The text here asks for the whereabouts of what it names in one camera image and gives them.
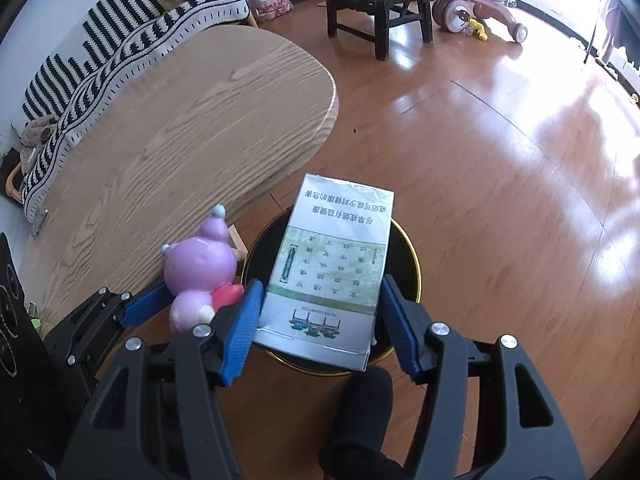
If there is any pink purple toy figure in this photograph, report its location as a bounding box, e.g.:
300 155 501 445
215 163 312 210
161 204 246 335

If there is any tan wooden block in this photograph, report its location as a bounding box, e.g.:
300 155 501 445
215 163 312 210
227 226 249 262

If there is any person's black sock foot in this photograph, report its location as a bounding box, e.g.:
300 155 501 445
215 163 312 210
318 367 401 480

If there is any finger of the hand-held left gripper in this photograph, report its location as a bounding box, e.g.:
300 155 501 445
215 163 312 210
95 282 174 330

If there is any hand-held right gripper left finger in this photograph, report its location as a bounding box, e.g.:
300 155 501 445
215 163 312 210
60 280 266 480

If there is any silver printed carton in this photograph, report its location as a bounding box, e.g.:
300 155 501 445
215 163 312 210
252 172 396 372

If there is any beige stuffed toy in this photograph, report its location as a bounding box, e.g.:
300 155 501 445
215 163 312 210
17 115 59 171

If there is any wooden sofa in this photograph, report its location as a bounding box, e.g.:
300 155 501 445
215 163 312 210
5 0 261 206

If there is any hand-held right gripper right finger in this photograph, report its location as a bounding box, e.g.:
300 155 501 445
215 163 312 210
381 274 587 480

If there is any clear filled plastic bag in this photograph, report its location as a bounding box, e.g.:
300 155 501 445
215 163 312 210
248 0 294 22

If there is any black gold-rimmed trash bin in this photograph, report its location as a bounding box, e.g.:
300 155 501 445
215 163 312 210
241 208 422 377

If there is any pink ride-on toy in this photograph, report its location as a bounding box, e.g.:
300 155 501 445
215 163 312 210
431 0 529 44

